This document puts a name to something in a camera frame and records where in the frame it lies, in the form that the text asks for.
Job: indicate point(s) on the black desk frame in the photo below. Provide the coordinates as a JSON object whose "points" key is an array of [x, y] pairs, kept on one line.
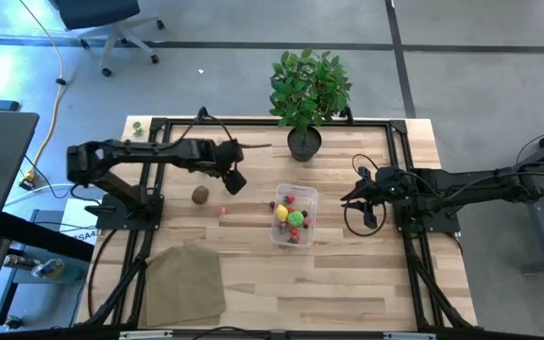
{"points": [[543, 231]]}

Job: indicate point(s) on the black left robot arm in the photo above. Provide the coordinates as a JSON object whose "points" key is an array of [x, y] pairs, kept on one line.
{"points": [[158, 150]]}

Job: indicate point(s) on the green plastic cabbage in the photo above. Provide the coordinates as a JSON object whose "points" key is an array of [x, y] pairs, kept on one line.
{"points": [[295, 218]]}

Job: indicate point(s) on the brown bottle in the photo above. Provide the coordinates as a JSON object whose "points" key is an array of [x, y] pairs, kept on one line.
{"points": [[19, 261]]}

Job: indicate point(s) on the clear plastic bottle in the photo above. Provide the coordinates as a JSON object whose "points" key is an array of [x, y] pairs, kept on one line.
{"points": [[47, 268]]}

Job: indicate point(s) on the small pink peach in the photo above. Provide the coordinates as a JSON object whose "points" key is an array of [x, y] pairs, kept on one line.
{"points": [[222, 210]]}

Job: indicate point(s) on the thin dark stick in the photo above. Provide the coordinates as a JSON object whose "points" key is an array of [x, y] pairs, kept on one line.
{"points": [[253, 145]]}

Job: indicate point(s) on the green plant in black pot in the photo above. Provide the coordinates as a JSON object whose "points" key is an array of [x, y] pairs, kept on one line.
{"points": [[307, 90]]}

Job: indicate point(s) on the black frame knob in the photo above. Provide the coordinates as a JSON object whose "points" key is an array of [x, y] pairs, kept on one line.
{"points": [[202, 113], [347, 114]]}

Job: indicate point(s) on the white bracket plate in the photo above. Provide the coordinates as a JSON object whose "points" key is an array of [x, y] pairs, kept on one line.
{"points": [[409, 336], [144, 334]]}

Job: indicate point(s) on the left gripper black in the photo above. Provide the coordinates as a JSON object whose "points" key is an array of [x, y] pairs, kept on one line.
{"points": [[227, 156]]}

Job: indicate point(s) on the brown plastic kiwi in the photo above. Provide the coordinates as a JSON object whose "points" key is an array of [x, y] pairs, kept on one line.
{"points": [[200, 195]]}

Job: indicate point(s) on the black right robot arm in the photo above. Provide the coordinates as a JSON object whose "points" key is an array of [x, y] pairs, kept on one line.
{"points": [[470, 186]]}

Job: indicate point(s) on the tan folded cloth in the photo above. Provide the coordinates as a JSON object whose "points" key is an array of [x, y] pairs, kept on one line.
{"points": [[182, 283]]}

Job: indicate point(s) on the yellow plastic lemon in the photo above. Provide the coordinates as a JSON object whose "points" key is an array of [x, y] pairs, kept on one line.
{"points": [[281, 212]]}

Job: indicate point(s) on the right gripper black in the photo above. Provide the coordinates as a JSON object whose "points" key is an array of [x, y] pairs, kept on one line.
{"points": [[390, 189]]}

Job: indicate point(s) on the small green leafy sprig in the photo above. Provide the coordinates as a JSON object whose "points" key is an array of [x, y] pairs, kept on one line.
{"points": [[137, 127]]}

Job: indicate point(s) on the black aluminium table frame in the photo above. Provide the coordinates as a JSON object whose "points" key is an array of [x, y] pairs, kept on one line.
{"points": [[253, 123]]}

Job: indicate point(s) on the white printed box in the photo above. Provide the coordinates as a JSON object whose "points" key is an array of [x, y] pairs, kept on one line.
{"points": [[76, 222]]}

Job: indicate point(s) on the office chair with dark seat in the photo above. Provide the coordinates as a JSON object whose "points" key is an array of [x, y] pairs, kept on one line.
{"points": [[97, 11]]}

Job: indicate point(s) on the clear plastic tupperware container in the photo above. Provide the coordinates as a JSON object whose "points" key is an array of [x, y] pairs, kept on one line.
{"points": [[307, 198]]}

